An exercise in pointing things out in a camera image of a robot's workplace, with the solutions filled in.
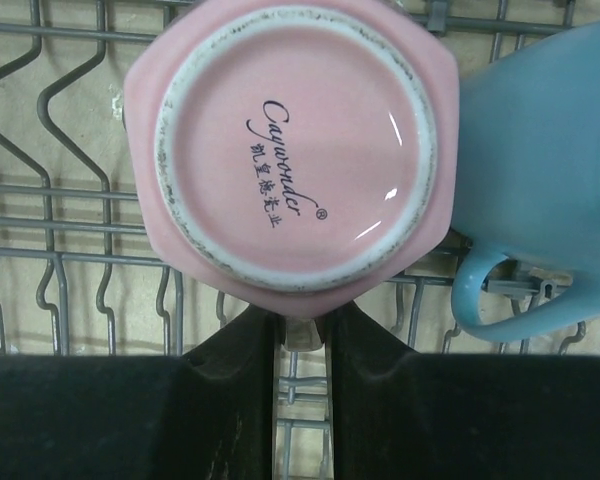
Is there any light blue mug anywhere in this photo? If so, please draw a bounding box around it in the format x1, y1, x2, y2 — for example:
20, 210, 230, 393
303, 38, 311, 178
451, 21, 600, 342

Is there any grey wire dish rack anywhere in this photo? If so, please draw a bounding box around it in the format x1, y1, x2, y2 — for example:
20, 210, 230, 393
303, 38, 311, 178
0, 1, 600, 479

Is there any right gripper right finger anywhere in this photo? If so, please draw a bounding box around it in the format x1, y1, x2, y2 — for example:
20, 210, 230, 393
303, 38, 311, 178
324, 303, 600, 479

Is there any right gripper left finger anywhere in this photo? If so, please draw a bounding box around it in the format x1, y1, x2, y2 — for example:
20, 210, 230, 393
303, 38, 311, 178
0, 307, 273, 479

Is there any pink faceted mug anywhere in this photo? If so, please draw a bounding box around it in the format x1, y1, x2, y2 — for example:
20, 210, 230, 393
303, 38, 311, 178
123, 1, 459, 320

